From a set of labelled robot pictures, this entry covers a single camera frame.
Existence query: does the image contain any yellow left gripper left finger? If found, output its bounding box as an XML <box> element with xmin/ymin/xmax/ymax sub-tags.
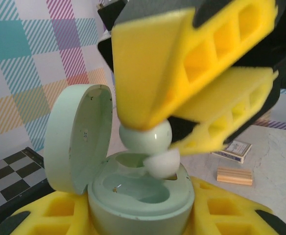
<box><xmin>0</xmin><ymin>188</ymin><xmax>95</xmax><ymax>235</ymax></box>

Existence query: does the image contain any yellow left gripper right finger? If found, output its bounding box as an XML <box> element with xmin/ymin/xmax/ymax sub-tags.
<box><xmin>182</xmin><ymin>175</ymin><xmax>286</xmax><ymax>235</ymax></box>

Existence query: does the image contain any green wireless earbud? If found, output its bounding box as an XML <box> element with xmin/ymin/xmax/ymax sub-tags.
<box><xmin>118</xmin><ymin>119</ymin><xmax>181</xmax><ymax>179</ymax></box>

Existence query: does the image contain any green earbud charging case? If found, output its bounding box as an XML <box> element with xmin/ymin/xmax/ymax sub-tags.
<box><xmin>43</xmin><ymin>84</ymin><xmax>195</xmax><ymax>235</ymax></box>

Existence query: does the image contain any ridged wooden block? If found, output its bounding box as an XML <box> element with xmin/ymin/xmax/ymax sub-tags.
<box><xmin>216</xmin><ymin>166</ymin><xmax>254</xmax><ymax>187</ymax></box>

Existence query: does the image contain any blue playing card box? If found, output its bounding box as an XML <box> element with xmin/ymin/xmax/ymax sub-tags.
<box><xmin>211</xmin><ymin>141</ymin><xmax>253</xmax><ymax>164</ymax></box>

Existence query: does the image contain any black folding chessboard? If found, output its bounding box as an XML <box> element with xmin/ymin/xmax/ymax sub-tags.
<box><xmin>0</xmin><ymin>146</ymin><xmax>48</xmax><ymax>220</ymax></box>

